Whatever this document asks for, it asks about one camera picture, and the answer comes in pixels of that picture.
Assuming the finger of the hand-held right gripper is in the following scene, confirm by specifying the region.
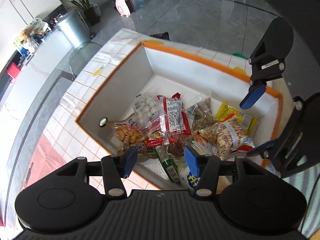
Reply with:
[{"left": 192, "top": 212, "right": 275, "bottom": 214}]
[
  {"left": 239, "top": 34, "right": 286, "bottom": 110},
  {"left": 246, "top": 97, "right": 305, "bottom": 159}
]

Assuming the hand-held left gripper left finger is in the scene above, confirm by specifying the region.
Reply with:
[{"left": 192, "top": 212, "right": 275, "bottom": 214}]
[{"left": 50, "top": 146, "right": 138, "bottom": 198}]

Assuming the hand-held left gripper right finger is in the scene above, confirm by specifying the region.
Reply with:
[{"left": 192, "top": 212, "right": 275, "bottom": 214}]
[{"left": 184, "top": 146, "right": 273, "bottom": 198}]

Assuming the white blue chips bag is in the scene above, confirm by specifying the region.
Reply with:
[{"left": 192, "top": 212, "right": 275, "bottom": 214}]
[{"left": 179, "top": 165, "right": 201, "bottom": 189}]

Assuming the white biscuit stick packet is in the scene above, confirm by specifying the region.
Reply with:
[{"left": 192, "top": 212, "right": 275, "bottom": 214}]
[{"left": 192, "top": 134, "right": 218, "bottom": 156}]

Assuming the clear chestnut packet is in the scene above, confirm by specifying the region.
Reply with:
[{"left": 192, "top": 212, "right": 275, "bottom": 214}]
[{"left": 165, "top": 135, "right": 187, "bottom": 158}]

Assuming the green snack packet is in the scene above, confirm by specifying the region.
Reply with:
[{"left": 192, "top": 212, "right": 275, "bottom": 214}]
[{"left": 155, "top": 146, "right": 182, "bottom": 184}]

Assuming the clear peanut packet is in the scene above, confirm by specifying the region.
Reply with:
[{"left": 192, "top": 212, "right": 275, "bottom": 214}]
[{"left": 114, "top": 121, "right": 165, "bottom": 156}]

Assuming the yellow snack packet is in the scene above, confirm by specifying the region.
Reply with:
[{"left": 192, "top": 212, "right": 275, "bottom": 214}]
[{"left": 215, "top": 102, "right": 258, "bottom": 133}]

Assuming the orange striped snack bag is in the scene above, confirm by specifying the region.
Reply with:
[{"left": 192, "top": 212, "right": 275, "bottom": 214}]
[{"left": 200, "top": 115, "right": 255, "bottom": 161}]

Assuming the clear brown candy packet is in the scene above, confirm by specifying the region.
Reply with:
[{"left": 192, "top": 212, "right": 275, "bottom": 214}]
[{"left": 186, "top": 97, "right": 213, "bottom": 130}]

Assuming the red snack bag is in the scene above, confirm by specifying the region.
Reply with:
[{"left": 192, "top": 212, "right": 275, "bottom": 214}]
[{"left": 156, "top": 92, "right": 192, "bottom": 134}]

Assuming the clear white balls packet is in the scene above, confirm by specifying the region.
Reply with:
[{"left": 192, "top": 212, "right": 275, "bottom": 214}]
[{"left": 132, "top": 94, "right": 160, "bottom": 123}]

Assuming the orange cardboard box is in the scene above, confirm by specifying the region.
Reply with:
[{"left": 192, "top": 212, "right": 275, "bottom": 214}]
[{"left": 76, "top": 41, "right": 284, "bottom": 192}]

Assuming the pink white printed tablecloth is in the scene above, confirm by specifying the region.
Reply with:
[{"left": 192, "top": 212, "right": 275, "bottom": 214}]
[{"left": 21, "top": 27, "right": 292, "bottom": 192}]

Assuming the round glass table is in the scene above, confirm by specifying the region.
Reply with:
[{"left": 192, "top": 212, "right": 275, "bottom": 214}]
[{"left": 69, "top": 41, "right": 103, "bottom": 79}]

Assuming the white marble television cabinet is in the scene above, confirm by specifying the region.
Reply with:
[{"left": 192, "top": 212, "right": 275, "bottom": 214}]
[{"left": 0, "top": 34, "right": 73, "bottom": 140}]

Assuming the silver trash can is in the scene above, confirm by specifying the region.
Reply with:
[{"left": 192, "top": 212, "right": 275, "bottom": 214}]
[{"left": 55, "top": 10, "right": 91, "bottom": 49}]

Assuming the red box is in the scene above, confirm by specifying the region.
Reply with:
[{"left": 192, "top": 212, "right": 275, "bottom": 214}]
[{"left": 7, "top": 62, "right": 24, "bottom": 79}]

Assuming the pink space heater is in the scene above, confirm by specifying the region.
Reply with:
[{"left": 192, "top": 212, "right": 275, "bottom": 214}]
[{"left": 115, "top": 0, "right": 136, "bottom": 18}]

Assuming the teddy bear bouquet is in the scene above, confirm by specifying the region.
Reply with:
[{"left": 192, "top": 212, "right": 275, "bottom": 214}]
[{"left": 15, "top": 17, "right": 49, "bottom": 53}]

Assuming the potted long-leaf plant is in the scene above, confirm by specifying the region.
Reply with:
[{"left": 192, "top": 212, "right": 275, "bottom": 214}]
[{"left": 51, "top": 0, "right": 102, "bottom": 27}]

